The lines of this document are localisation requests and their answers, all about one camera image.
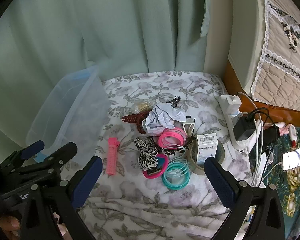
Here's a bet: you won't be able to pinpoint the white charger plug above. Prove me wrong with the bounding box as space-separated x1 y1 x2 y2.
223 94 241 113

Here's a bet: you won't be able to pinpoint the black cable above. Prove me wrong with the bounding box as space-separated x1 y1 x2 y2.
245 107 277 155

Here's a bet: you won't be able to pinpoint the pink round pocket mirror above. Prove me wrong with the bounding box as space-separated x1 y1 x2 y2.
143 154 169 180

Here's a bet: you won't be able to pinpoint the white medicine box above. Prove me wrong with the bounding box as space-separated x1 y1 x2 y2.
196 132 218 166

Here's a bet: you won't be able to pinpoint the person's left hand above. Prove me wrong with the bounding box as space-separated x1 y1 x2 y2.
0 215 22 240

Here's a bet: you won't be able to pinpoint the pale green curtain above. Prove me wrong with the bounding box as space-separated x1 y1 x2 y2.
0 0 213 155

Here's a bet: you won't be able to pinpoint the white cable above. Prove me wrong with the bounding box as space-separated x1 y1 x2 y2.
237 92 265 185

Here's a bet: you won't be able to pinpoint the pink hair roller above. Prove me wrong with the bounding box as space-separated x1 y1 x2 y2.
106 137 120 175

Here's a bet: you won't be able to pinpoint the white square plastic frame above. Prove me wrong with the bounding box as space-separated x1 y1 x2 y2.
183 119 196 137

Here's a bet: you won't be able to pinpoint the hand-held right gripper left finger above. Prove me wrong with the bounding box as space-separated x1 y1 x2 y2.
20 156 103 240

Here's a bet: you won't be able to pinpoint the small black hair clip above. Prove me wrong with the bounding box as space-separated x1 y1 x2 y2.
168 95 181 108

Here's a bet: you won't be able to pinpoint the red-brown hair claw clip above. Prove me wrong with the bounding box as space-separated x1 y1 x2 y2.
121 111 153 134

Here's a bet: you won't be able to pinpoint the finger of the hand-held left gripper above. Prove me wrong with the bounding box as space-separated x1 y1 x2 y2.
0 140 45 172
14 142 78 180

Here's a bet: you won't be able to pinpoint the green floral cloth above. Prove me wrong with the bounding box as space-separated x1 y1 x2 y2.
247 125 300 240

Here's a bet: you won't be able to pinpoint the clear plastic bangles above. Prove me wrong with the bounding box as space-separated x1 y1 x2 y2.
168 145 190 170

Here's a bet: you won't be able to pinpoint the clear plastic bag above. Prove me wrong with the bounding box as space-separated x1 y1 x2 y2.
130 99 155 114

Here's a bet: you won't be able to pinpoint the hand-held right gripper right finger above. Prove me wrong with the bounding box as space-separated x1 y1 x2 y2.
204 156 286 240

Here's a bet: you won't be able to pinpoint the black power adapter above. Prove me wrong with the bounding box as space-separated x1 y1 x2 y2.
233 116 256 142

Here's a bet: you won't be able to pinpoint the floral blanket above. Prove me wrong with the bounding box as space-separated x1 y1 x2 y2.
57 71 267 240

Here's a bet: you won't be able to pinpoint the clear plastic container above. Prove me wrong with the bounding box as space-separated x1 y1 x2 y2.
25 65 110 165

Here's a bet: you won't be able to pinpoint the white appliance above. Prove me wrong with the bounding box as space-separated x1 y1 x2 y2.
227 0 270 98

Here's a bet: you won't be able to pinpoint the leopard print scrunchie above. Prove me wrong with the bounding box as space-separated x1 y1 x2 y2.
134 137 160 173

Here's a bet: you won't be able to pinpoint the quilted lace-trimmed cover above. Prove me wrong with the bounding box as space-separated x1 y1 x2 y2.
251 0 300 105

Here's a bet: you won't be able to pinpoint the tape roll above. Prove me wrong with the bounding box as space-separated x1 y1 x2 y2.
188 142 226 175

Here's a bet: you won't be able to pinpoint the pink and white toy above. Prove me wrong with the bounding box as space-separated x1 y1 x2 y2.
277 121 297 148

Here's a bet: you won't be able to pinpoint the wooden board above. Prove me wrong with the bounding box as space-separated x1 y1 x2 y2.
223 61 300 128

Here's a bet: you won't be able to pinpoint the smartphone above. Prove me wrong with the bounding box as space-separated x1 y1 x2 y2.
282 144 300 172

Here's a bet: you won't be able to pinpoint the pink round lid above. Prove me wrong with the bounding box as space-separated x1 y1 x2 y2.
158 127 187 152

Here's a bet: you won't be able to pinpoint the teal bangles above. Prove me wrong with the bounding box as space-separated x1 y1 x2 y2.
162 161 190 190

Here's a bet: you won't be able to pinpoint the white power strip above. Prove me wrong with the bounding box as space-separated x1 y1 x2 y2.
218 94 255 153

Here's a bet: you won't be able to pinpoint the white paper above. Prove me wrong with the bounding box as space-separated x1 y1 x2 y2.
145 104 188 137

